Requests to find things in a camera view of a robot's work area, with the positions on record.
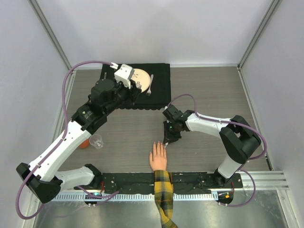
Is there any glitter nail polish bottle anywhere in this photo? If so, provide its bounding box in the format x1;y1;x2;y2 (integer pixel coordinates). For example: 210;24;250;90
136;81;142;89

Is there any orange mug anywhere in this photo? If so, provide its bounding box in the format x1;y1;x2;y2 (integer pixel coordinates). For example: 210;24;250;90
79;139;90;149

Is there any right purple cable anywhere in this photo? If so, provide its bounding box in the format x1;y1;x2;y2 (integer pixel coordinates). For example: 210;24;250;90
166;94;268;207

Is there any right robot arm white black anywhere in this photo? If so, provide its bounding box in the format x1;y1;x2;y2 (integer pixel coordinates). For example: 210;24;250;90
162;104;261;188

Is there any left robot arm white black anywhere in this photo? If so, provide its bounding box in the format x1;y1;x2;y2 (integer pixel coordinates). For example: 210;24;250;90
16;79;142;204

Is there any purple cable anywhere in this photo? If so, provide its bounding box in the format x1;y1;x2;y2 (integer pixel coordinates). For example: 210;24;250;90
16;60;119;220
166;94;268;207

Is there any white cable duct strip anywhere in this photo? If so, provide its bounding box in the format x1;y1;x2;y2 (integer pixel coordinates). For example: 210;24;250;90
52;191;218;203

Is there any yellow plaid sleeve forearm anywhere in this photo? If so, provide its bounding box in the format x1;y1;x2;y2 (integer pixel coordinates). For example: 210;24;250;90
154;171;178;228

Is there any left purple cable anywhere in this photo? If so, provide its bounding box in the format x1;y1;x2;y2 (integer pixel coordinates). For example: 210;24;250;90
16;60;119;220

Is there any clear plastic cup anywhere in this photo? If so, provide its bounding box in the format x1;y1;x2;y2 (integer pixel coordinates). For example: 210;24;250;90
89;134;104;149

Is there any mannequin hand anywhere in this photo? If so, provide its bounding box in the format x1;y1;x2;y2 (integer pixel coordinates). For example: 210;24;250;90
149;142;167;171

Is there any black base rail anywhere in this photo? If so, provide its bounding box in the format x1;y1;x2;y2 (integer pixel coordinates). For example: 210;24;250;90
99;172;243;194

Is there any pink cream plate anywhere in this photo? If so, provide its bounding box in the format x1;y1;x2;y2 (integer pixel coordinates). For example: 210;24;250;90
131;68;150;93

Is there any black cloth placemat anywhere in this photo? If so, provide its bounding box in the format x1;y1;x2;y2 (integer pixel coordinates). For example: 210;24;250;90
101;63;171;110

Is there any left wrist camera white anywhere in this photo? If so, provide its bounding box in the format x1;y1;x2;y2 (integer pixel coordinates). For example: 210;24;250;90
110;62;134;89

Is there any silver fork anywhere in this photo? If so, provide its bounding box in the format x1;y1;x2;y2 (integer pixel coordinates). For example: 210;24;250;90
146;74;154;96

